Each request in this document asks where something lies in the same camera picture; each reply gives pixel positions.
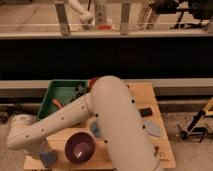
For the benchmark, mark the orange handled tool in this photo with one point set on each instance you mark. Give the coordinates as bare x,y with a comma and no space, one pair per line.
57,103

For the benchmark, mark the black rectangular block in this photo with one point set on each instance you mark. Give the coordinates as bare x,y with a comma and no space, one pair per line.
146,112

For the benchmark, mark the black metal tools in bin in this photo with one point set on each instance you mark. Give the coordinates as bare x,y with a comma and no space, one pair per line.
79,91

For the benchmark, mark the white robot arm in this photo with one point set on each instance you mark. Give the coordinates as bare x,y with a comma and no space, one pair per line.
110,101

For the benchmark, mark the dark purple bowl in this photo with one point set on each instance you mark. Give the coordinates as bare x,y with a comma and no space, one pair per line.
79,148

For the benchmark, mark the brown crumbs pile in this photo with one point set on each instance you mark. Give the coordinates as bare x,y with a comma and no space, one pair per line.
156,150

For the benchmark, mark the small blue cup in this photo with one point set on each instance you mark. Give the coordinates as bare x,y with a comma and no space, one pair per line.
95,129

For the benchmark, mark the grey blue cloth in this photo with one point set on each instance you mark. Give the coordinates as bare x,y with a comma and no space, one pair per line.
152,129

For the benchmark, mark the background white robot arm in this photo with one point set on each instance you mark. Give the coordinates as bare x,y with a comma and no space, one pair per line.
85,16

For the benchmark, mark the green plastic bin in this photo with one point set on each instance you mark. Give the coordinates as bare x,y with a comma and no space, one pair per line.
62,90

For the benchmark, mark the yellow black cart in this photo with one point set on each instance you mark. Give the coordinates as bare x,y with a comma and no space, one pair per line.
197,127

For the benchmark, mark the background red bowl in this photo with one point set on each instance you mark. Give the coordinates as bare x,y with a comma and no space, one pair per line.
104,27

